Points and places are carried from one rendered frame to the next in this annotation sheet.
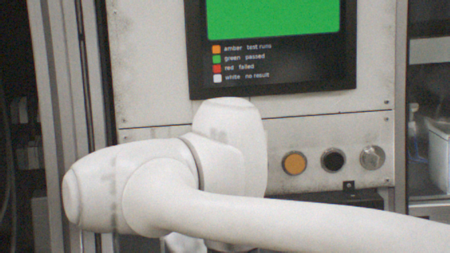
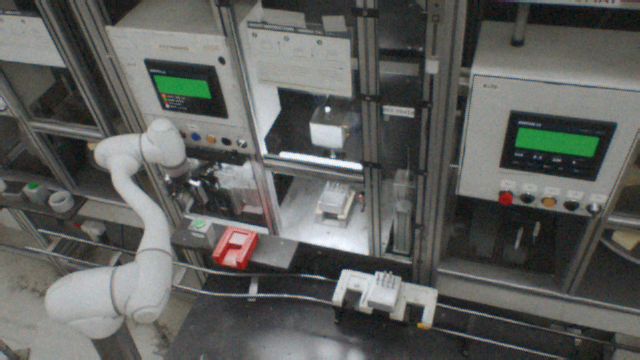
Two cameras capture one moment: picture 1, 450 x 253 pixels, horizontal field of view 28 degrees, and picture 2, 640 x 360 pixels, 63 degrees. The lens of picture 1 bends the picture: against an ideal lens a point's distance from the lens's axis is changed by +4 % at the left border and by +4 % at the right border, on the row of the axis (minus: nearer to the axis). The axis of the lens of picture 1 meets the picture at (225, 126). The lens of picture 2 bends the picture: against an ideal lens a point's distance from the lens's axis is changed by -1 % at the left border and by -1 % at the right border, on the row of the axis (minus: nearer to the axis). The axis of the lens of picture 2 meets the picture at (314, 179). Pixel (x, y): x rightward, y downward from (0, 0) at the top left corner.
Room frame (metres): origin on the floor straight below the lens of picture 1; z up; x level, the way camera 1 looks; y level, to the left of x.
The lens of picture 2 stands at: (0.22, -1.13, 2.59)
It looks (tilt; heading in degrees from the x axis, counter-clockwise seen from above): 45 degrees down; 31
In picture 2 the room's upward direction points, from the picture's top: 8 degrees counter-clockwise
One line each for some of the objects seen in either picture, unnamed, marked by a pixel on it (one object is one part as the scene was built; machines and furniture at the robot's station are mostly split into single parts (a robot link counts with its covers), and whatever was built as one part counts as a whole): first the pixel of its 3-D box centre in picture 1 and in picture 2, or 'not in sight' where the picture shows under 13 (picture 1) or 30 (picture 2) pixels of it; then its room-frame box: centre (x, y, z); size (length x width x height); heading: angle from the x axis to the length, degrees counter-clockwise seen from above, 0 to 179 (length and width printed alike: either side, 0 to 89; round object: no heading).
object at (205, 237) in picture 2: not in sight; (204, 232); (1.17, 0.00, 0.97); 0.08 x 0.08 x 0.12; 7
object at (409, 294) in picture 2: not in sight; (385, 300); (1.22, -0.76, 0.84); 0.36 x 0.14 x 0.10; 97
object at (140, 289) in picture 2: not in sight; (145, 289); (0.68, -0.29, 1.44); 0.18 x 0.14 x 0.13; 31
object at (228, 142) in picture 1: (221, 153); (162, 141); (1.16, 0.01, 1.47); 0.13 x 0.11 x 0.16; 121
